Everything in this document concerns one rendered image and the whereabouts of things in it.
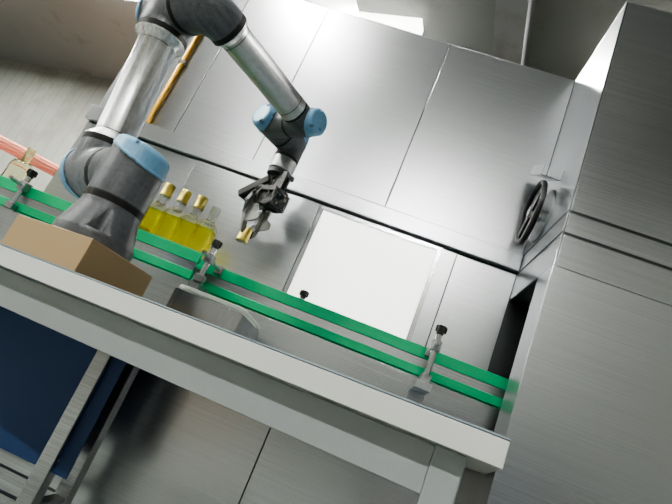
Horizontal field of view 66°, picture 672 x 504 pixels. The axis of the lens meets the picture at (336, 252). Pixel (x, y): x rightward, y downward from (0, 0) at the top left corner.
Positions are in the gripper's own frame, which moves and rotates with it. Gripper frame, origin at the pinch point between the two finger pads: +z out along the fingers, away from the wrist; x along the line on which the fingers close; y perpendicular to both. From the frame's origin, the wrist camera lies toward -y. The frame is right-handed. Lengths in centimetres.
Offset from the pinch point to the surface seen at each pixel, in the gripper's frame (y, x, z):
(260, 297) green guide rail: 6.8, 9.7, 15.5
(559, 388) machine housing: 84, 31, 13
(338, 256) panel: 11.1, 30.6, -8.9
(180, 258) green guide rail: -8.4, -9.6, 15.1
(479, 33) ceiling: -55, 173, -260
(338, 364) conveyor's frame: 32.1, 21.3, 25.0
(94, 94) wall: -593, 179, -234
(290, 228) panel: -4.8, 21.4, -12.2
